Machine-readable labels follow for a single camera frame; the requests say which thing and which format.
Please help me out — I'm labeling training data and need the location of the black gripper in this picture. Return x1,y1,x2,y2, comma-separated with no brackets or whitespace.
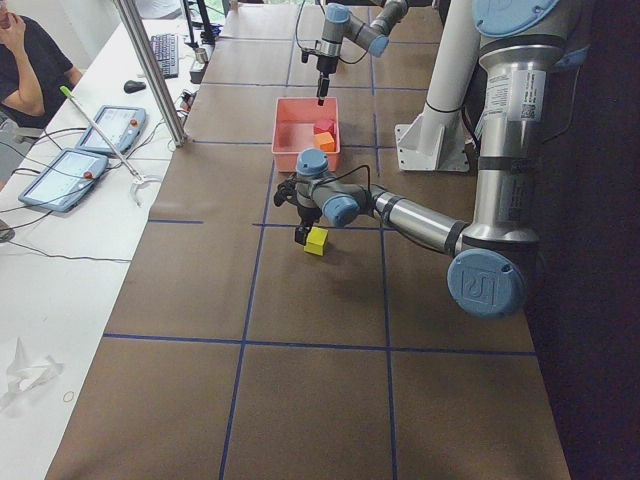
294,192,321,245
316,55,339,106

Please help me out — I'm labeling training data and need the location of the yellow foam block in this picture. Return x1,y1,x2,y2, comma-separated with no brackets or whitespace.
303,227,329,256

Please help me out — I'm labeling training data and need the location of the red foam block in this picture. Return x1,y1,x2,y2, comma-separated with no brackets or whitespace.
313,118,335,135

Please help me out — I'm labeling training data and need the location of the orange foam block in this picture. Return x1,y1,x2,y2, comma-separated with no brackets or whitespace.
313,131,336,153

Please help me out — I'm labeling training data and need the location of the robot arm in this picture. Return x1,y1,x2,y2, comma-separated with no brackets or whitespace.
274,1,594,318
309,1,409,106

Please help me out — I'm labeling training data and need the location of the pink plastic bin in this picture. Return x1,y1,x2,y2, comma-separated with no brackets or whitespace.
271,97,341,173

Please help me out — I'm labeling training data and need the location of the small metal cup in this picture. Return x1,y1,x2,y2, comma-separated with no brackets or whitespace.
194,47,208,64

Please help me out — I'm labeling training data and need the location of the black keyboard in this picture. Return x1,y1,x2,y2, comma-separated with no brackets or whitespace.
149,33,179,79

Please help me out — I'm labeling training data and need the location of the reacher grabber stick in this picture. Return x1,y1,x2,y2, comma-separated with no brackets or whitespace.
59,86,163,207

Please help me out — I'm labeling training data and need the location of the black computer mouse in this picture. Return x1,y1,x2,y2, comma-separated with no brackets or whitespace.
123,80,146,94

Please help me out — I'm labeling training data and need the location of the far teach pendant tablet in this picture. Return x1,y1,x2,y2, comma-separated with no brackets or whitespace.
76,105,147,155

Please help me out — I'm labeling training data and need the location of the teach pendant tablet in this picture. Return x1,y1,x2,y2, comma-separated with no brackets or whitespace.
76,105,147,155
18,148,109,213

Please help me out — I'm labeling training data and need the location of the near teach pendant tablet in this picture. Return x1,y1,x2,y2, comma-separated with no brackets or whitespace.
18,148,109,213

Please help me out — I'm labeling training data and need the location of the seated person black shirt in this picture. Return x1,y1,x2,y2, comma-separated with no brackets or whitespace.
1,1,83,129

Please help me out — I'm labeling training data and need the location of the crumpled white paper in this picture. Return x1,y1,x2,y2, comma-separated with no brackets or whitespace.
1,337,65,410

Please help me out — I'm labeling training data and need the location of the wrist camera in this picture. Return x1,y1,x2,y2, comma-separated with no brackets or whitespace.
273,179,298,207
299,45,319,63

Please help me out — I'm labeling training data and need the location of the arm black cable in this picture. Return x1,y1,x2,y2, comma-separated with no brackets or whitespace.
299,165,374,194

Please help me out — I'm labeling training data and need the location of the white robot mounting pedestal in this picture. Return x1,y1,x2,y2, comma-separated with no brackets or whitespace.
395,0,480,172

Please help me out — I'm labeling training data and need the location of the aluminium frame post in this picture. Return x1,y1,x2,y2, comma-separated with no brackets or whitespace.
114,0,187,148

